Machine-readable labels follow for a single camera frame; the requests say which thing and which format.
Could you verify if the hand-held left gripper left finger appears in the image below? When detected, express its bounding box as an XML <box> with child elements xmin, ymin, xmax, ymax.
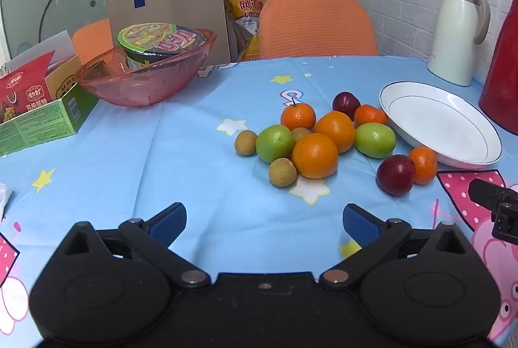
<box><xmin>61</xmin><ymin>202</ymin><xmax>211</xmax><ymax>289</ymax></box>

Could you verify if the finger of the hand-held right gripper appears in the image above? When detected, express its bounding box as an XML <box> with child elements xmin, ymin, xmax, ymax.
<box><xmin>468</xmin><ymin>178</ymin><xmax>518</xmax><ymax>212</ymax></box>
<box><xmin>492</xmin><ymin>202</ymin><xmax>518</xmax><ymax>246</ymax></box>

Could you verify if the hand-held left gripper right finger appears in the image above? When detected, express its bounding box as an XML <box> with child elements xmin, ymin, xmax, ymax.
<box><xmin>319</xmin><ymin>203</ymin><xmax>470</xmax><ymax>288</ymax></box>

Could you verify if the dark red plum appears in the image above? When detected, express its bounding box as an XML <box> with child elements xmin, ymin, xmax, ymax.
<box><xmin>332</xmin><ymin>91</ymin><xmax>362</xmax><ymax>117</ymax></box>
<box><xmin>376</xmin><ymin>154</ymin><xmax>417</xmax><ymax>197</ymax></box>

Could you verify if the large orange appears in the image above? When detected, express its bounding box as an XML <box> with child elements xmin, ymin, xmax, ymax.
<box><xmin>291</xmin><ymin>133</ymin><xmax>339</xmax><ymax>179</ymax></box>
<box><xmin>313</xmin><ymin>110</ymin><xmax>357</xmax><ymax>153</ymax></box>

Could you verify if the white plate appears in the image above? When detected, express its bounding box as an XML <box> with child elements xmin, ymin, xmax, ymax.
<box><xmin>379</xmin><ymin>81</ymin><xmax>503</xmax><ymax>169</ymax></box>

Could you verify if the green apple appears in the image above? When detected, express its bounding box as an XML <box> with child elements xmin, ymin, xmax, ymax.
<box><xmin>255</xmin><ymin>124</ymin><xmax>297</xmax><ymax>164</ymax></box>

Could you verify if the small mandarin with stem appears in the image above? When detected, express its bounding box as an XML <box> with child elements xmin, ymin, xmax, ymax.
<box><xmin>280</xmin><ymin>98</ymin><xmax>317</xmax><ymax>131</ymax></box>

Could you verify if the blue printed tablecloth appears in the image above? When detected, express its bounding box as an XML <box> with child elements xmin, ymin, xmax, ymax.
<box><xmin>0</xmin><ymin>56</ymin><xmax>518</xmax><ymax>348</ymax></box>

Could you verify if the red thermos jug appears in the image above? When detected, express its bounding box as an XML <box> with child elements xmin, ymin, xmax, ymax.
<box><xmin>478</xmin><ymin>0</ymin><xmax>518</xmax><ymax>134</ymax></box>

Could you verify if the pink plastic bowl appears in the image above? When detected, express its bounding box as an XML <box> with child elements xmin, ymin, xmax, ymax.
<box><xmin>76</xmin><ymin>28</ymin><xmax>218</xmax><ymax>107</ymax></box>

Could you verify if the green carton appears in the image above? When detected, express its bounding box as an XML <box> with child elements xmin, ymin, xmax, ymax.
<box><xmin>0</xmin><ymin>83</ymin><xmax>100</xmax><ymax>156</ymax></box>

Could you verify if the white thermos jug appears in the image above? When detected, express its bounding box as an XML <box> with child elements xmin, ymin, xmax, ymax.
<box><xmin>427</xmin><ymin>0</ymin><xmax>491</xmax><ymax>87</ymax></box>

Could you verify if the white tissue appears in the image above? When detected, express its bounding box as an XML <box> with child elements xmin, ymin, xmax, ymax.
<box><xmin>0</xmin><ymin>183</ymin><xmax>13</xmax><ymax>220</ymax></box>

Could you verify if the brown snack packet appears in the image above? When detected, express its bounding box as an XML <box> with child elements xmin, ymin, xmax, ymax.
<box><xmin>81</xmin><ymin>57</ymin><xmax>122</xmax><ymax>84</ymax></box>

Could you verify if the yellow carton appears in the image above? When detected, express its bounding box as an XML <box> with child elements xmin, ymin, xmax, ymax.
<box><xmin>44</xmin><ymin>54</ymin><xmax>82</xmax><ymax>102</ymax></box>

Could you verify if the instant noodle cup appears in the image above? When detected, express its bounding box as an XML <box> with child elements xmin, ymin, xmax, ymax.
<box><xmin>117</xmin><ymin>23</ymin><xmax>207</xmax><ymax>70</ymax></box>

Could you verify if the red snack carton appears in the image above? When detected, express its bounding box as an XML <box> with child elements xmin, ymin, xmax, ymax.
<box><xmin>0</xmin><ymin>51</ymin><xmax>55</xmax><ymax>124</ymax></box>

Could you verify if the orange chair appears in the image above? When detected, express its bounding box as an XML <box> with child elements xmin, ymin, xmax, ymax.
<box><xmin>72</xmin><ymin>18</ymin><xmax>116</xmax><ymax>65</ymax></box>
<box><xmin>258</xmin><ymin>0</ymin><xmax>379</xmax><ymax>59</ymax></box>

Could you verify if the white card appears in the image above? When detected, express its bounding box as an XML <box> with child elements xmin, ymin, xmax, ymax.
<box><xmin>10</xmin><ymin>30</ymin><xmax>77</xmax><ymax>67</ymax></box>

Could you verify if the brown cardboard box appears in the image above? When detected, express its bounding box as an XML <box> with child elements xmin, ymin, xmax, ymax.
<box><xmin>107</xmin><ymin>0</ymin><xmax>231</xmax><ymax>63</ymax></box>

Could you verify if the yellow plastic bag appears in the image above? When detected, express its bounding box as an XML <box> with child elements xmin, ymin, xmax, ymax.
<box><xmin>224</xmin><ymin>0</ymin><xmax>298</xmax><ymax>61</ymax></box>

